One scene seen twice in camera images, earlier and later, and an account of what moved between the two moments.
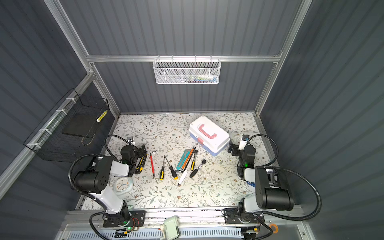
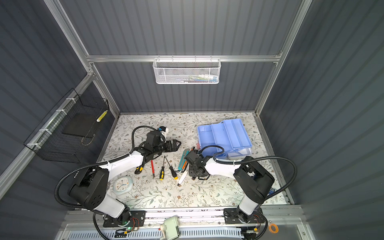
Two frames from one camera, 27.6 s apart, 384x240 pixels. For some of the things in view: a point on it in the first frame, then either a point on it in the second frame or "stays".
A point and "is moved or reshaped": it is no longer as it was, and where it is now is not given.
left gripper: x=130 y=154 → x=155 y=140
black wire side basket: x=65 y=132 stays
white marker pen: x=181 y=179 stays
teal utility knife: x=183 y=159 stays
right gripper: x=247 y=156 → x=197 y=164
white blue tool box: x=209 y=135 is moved or reshaped
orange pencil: x=188 y=159 stays
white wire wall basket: x=186 y=71 stays
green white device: x=170 y=230 stays
